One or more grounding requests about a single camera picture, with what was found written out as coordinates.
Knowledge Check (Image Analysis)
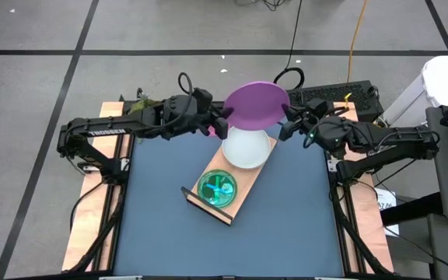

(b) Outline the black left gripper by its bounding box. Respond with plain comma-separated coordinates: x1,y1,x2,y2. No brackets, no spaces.
198,107,235,141

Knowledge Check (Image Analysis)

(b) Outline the artificial green plant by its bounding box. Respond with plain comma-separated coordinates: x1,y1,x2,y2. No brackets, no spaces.
128,88,163,116

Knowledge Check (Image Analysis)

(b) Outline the yellow cable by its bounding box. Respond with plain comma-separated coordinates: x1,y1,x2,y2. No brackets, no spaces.
347,0,371,83

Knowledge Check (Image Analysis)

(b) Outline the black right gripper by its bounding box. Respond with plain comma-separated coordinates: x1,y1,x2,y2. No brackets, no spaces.
278,99,334,142

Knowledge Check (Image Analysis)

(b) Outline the white paper sheet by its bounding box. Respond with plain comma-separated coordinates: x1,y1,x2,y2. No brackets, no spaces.
375,187,400,238

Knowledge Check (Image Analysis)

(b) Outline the cyan transparent plate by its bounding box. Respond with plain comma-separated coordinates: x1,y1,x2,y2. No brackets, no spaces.
196,169,239,209

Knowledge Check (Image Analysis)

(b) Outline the purple plate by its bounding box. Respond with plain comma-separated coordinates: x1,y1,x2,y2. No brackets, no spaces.
222,80,290,131

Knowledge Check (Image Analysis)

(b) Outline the black metal beam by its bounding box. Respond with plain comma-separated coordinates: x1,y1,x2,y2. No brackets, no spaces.
379,192,445,227

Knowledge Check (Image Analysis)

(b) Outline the black cable conduit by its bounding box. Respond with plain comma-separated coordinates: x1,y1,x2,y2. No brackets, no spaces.
66,182,128,273
329,186,394,275

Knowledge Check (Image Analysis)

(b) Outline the white bin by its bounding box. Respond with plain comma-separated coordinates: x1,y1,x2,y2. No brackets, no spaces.
381,55,448,149

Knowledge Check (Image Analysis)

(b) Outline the wooden side board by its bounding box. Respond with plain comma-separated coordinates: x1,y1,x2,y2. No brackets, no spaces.
61,101,126,272
332,101,395,273

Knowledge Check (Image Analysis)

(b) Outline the black floor cable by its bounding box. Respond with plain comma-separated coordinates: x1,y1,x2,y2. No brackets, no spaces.
272,0,306,91

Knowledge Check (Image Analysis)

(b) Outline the pale blue plate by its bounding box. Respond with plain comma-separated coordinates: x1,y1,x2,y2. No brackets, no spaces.
222,126,271,170

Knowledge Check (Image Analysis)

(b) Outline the black computer case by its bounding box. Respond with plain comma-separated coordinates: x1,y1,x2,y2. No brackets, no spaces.
285,80,385,131

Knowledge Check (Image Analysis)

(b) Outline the black table frame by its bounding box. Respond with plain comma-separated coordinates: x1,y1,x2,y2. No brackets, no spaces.
91,99,355,280

